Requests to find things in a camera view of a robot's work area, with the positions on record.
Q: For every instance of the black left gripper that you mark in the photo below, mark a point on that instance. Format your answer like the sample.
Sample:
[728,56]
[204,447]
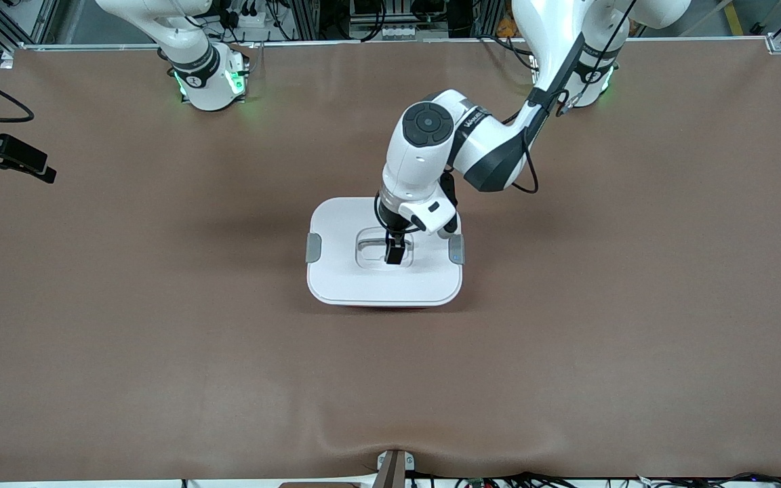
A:
[388,221]

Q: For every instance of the white box lid grey latches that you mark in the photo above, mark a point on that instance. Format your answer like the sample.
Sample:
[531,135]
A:
[384,285]

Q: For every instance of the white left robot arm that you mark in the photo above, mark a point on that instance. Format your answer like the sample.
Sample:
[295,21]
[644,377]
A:
[417,169]

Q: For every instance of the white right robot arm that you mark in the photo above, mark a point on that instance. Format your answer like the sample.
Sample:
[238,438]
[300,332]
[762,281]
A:
[207,95]

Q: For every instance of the pink translucent plastic box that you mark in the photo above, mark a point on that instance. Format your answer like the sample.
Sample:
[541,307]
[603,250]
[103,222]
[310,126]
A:
[390,307]

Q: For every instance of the brown table mat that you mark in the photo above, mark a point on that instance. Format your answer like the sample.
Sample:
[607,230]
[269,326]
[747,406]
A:
[390,379]

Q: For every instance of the white socket strip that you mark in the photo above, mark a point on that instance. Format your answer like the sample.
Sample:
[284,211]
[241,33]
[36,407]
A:
[397,32]

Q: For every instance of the orange bread pile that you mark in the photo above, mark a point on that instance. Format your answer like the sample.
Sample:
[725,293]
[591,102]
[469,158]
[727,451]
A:
[507,28]

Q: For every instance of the white power strip with plugs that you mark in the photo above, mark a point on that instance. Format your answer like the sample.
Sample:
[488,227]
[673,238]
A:
[251,19]

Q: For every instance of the metal table edge bracket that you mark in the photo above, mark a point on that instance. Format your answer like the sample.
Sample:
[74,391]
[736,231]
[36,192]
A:
[394,471]

